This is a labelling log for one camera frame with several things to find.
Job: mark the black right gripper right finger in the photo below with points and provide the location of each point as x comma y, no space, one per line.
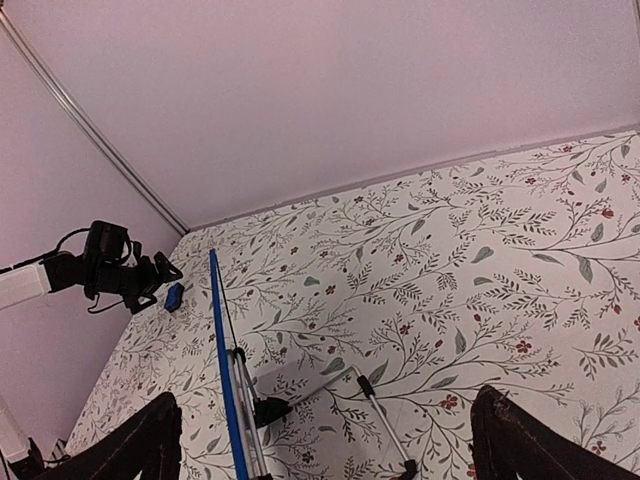
509,443

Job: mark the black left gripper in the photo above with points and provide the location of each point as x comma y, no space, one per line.
114,264

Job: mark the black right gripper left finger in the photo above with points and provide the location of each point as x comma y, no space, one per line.
146,446

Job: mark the blue whiteboard eraser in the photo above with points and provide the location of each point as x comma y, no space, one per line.
174,297

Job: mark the small blue-framed whiteboard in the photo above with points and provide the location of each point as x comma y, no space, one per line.
227,377

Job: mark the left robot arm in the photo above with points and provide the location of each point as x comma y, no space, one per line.
51,272

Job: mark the floral patterned table mat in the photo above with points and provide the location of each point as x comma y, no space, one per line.
520,271

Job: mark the wire whiteboard stand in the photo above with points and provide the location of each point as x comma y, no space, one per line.
298,418

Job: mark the left aluminium frame post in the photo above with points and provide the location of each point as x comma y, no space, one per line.
88,127

